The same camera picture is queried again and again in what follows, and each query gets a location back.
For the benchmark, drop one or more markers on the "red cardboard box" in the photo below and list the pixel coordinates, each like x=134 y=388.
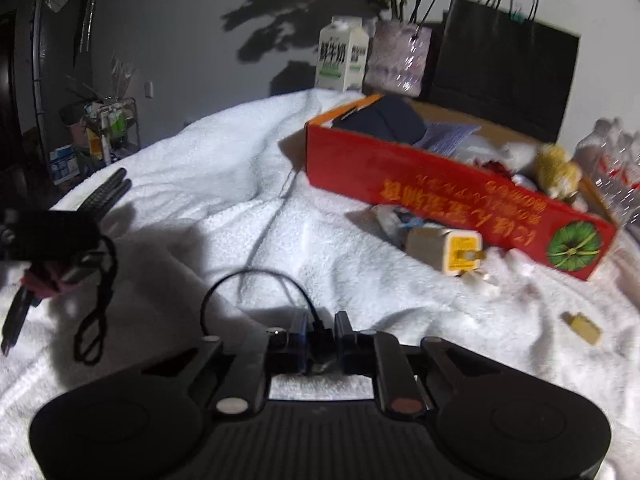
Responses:
x=440 y=189

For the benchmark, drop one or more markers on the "water bottle pack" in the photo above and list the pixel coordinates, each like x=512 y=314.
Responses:
x=605 y=156

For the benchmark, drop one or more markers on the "black paper bag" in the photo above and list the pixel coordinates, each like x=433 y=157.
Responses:
x=498 y=63

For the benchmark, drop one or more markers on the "milk carton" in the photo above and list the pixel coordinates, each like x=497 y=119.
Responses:
x=342 y=55

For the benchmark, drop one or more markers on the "white yellow power adapter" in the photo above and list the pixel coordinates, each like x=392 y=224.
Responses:
x=448 y=251

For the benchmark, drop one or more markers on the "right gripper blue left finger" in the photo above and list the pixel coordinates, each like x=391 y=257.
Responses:
x=297 y=342

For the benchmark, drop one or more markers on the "navy blue pouch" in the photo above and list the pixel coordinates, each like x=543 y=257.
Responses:
x=390 y=119

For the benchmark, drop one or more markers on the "purple glass vase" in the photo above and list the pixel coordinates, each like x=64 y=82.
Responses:
x=398 y=57

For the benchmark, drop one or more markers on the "wire storage rack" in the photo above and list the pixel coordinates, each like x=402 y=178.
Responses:
x=102 y=132

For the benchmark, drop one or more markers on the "yellow white plush toy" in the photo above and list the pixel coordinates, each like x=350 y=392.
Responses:
x=548 y=165

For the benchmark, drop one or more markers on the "small yellow block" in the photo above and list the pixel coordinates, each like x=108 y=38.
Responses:
x=583 y=327

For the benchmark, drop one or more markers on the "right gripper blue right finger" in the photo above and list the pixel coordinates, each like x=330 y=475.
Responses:
x=345 y=341

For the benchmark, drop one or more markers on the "purple cloth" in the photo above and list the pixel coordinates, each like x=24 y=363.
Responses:
x=443 y=138

